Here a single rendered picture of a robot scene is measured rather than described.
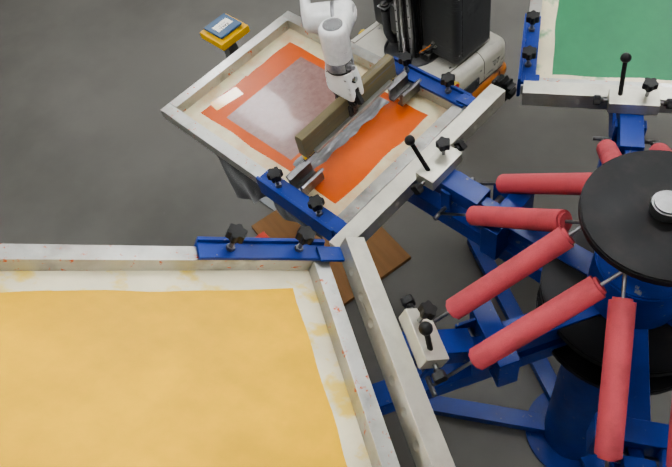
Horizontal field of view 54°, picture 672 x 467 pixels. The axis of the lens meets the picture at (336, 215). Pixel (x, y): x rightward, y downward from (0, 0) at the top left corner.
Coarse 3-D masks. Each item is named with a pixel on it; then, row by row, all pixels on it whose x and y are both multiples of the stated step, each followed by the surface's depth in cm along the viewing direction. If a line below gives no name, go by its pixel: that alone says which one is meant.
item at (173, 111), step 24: (288, 24) 231; (240, 48) 225; (360, 48) 216; (216, 72) 220; (192, 96) 215; (432, 96) 200; (168, 120) 215; (192, 120) 208; (216, 144) 200; (240, 168) 195; (264, 168) 192
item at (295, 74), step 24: (288, 48) 227; (264, 72) 221; (288, 72) 219; (312, 72) 218; (288, 96) 213; (312, 96) 211; (384, 96) 206; (384, 120) 200; (408, 120) 199; (384, 144) 195
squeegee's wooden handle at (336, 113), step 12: (384, 60) 188; (372, 72) 186; (384, 72) 189; (372, 84) 187; (336, 108) 181; (312, 120) 180; (324, 120) 179; (336, 120) 183; (300, 132) 178; (312, 132) 178; (324, 132) 182; (300, 144) 178; (312, 144) 181
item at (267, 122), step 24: (240, 96) 216; (264, 96) 214; (216, 120) 211; (240, 120) 210; (264, 120) 208; (288, 120) 206; (264, 144) 202; (288, 144) 201; (360, 144) 196; (288, 168) 195; (336, 168) 192; (360, 168) 191; (336, 192) 187
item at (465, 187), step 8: (448, 176) 173; (456, 176) 173; (464, 176) 173; (440, 184) 173; (448, 184) 172; (456, 184) 172; (464, 184) 171; (472, 184) 171; (480, 184) 170; (456, 192) 170; (464, 192) 170; (472, 192) 169; (480, 192) 169; (488, 192) 169; (456, 200) 173; (464, 200) 170; (472, 200) 168; (480, 200) 168
